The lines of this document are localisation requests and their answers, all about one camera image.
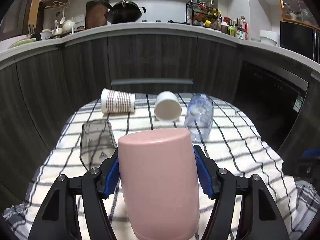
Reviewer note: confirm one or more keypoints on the white plastic cup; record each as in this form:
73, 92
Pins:
167, 107

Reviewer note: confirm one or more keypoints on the black spice rack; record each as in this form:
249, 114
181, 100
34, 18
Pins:
196, 13

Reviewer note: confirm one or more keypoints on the green basin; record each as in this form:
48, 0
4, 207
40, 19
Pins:
22, 42

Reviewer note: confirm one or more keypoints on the brown patterned paper cup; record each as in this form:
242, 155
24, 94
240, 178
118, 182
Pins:
113, 101

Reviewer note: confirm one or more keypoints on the white bowl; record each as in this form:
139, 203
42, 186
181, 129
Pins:
269, 37

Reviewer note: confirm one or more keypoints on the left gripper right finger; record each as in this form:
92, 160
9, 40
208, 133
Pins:
259, 215

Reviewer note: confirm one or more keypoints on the wooden glass cabinet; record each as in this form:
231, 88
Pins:
296, 11

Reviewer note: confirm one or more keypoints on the smoky square transparent cup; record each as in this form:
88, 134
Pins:
97, 143

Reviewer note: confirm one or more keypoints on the white teapot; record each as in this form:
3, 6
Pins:
68, 25

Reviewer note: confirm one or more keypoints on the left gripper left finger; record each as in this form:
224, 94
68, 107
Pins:
57, 217

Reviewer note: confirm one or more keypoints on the pink cup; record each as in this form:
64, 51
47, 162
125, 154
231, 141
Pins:
159, 182

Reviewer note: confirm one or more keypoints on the black dishwasher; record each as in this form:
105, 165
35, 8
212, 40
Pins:
268, 100

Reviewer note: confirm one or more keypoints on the black microwave oven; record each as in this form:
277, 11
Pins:
300, 39

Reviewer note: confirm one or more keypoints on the wooden cutting board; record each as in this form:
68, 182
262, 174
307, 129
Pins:
95, 14

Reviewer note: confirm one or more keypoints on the black wok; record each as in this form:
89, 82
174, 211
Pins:
123, 12

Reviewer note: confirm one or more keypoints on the red label sauce bottle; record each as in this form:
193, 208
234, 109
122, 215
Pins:
242, 28

